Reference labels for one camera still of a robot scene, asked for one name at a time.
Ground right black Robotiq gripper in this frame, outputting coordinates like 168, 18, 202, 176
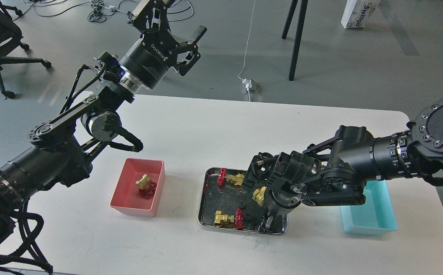
258, 189, 302, 233

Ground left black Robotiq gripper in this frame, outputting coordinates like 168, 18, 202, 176
119, 0, 207, 91

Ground brass valve red handle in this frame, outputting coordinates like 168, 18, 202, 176
135, 174, 157, 199

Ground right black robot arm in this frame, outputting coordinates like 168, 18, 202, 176
242, 99, 443, 233

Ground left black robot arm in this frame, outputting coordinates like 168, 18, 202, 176
0, 0, 207, 275

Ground small black gear upper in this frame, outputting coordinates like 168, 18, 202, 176
238, 202, 246, 211

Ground brass valve top right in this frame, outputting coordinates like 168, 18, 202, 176
252, 186, 267, 207

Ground brass valve bottom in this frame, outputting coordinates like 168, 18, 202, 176
214, 209, 244, 230

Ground brass valve top left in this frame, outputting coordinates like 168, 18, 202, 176
217, 168, 245, 188

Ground light blue plastic box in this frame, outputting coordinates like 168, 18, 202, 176
341, 181, 398, 236

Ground pink plastic box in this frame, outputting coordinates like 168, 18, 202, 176
110, 158, 166, 217

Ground white cardboard box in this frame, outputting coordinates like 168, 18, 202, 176
341, 0, 381, 29

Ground shiny metal tray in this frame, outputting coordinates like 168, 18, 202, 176
198, 167, 288, 235

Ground white power adapter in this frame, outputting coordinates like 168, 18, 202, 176
242, 78, 261, 94

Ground black tripod right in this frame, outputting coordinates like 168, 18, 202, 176
281, 0, 308, 81

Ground tangled floor cables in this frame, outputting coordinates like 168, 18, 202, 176
24, 0, 195, 23

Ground white power cable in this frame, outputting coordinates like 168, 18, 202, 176
238, 0, 257, 81

